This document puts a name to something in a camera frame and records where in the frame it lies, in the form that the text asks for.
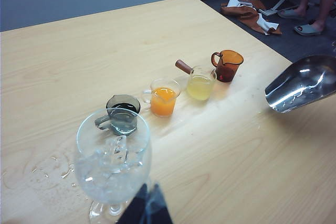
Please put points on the clear ice cubes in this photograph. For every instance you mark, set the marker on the clear ice cubes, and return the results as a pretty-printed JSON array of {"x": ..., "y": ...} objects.
[{"x": 115, "y": 155}]

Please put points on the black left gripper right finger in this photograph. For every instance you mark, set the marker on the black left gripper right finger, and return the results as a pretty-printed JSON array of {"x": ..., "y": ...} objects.
[{"x": 160, "y": 208}]

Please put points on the stainless steel ice scoop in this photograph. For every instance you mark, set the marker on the stainless steel ice scoop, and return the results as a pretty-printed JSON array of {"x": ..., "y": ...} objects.
[{"x": 299, "y": 82}]

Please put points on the clear cup with orange juice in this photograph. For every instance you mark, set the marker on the clear cup with orange juice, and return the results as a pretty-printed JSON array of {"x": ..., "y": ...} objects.
[{"x": 162, "y": 103}]

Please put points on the amber glass measuring cup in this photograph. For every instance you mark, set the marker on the amber glass measuring cup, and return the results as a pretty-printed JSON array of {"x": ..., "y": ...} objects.
[{"x": 227, "y": 70}]

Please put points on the tall clear wine glass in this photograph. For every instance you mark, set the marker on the tall clear wine glass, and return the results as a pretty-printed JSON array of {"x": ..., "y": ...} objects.
[{"x": 110, "y": 182}]

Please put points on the grey slipper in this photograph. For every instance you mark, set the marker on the grey slipper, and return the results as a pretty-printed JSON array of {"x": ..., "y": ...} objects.
[
  {"x": 291, "y": 14},
  {"x": 307, "y": 30}
]

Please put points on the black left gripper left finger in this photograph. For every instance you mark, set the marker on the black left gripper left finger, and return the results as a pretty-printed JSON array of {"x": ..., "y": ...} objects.
[{"x": 136, "y": 208}]

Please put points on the smoked grey glass measuring cup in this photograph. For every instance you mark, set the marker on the smoked grey glass measuring cup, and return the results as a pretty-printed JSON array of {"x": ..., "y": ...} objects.
[{"x": 123, "y": 103}]

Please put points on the orange and white cloth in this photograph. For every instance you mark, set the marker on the orange and white cloth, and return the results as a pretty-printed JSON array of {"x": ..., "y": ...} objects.
[{"x": 246, "y": 14}]

